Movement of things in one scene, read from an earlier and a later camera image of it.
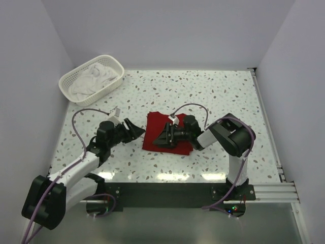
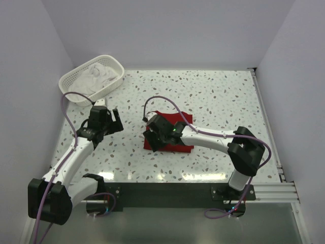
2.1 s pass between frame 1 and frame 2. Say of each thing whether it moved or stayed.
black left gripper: moved
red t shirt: stayed
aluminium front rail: stayed
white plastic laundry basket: stayed
